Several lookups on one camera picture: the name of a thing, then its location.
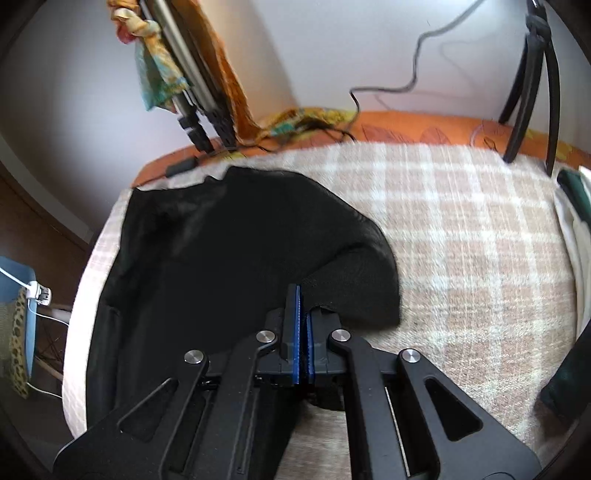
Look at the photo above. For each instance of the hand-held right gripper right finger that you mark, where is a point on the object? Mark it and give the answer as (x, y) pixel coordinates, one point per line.
(307, 337)

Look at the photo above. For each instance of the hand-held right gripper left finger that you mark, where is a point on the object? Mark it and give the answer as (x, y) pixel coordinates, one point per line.
(295, 323)

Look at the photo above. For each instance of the black cloth garment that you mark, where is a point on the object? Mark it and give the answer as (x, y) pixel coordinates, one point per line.
(207, 258)

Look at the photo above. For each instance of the pile of folded clothes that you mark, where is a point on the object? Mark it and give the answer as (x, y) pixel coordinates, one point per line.
(570, 240)

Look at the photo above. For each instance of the beige plaid blanket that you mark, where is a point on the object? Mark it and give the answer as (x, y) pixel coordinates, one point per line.
(461, 254)

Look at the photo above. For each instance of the black power adapter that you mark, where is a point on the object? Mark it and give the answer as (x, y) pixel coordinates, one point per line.
(181, 166)

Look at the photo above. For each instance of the yellow patterned cloth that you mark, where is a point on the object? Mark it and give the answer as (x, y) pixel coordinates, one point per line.
(300, 121)

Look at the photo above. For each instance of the blue chair with charger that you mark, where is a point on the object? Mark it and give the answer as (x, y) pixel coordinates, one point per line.
(51, 318)

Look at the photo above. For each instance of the orange patterned hanging cloth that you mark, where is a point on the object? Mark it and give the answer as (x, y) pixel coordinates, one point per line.
(226, 78)

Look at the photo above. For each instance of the white charger plug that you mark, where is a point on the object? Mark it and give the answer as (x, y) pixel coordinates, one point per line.
(39, 293)

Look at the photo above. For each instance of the dark green cloth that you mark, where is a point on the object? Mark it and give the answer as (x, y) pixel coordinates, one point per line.
(577, 189)
(565, 383)

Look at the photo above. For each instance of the leopard print cloth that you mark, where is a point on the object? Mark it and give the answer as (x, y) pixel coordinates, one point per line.
(18, 341)

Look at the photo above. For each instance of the folded black metal stand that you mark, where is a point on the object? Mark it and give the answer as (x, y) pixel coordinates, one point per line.
(187, 64)

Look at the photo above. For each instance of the colourful floral scarf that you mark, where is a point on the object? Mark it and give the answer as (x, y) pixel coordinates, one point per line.
(152, 78)

